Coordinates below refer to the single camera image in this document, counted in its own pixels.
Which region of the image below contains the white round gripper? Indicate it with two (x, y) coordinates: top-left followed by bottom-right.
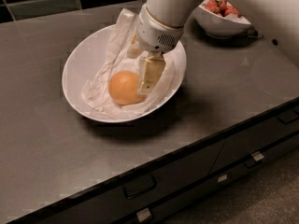
(127, 5), (183, 95)

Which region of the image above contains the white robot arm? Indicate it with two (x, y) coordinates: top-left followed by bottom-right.
(128, 0), (299, 63)

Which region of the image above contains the orange fruit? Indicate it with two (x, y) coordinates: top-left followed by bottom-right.
(108, 71), (145, 105)

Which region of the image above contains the dark right drawer front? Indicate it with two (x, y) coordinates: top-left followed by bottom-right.
(211, 114), (299, 173)

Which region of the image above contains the white paper under strawberries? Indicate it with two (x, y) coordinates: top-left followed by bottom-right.
(201, 0), (249, 23)

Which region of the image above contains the white paper napkin in bowl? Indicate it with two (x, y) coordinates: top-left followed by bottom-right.
(81, 9), (174, 118)

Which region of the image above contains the silver lower right latch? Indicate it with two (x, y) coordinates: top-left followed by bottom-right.
(251, 151), (264, 161)

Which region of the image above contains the dark left drawer front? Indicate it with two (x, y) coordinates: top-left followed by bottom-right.
(8, 141), (223, 224)

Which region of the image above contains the red strawberries pile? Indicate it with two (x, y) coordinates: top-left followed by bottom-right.
(204, 0), (239, 17)

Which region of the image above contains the black left drawer handle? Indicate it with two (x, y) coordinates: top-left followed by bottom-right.
(122, 175), (157, 199)

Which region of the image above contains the silver lower left latch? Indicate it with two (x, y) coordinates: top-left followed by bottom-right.
(136, 208), (152, 223)

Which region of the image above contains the dark lower drawer front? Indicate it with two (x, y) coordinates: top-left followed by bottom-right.
(122, 133), (299, 224)

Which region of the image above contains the dark drawer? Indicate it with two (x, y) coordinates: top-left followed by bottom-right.
(8, 141), (223, 224)
(122, 133), (299, 224)
(211, 114), (299, 173)

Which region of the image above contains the silver lower middle latch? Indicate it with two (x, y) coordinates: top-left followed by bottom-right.
(218, 175), (228, 183)

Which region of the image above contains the white bowl with strawberries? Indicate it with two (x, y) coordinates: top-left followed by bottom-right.
(193, 1), (251, 39)

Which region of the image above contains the silver latch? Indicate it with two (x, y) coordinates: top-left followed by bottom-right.
(136, 208), (152, 223)
(251, 151), (264, 161)
(218, 175), (228, 183)

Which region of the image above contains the large white bowl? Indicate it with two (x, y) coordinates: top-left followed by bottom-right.
(62, 25), (187, 123)

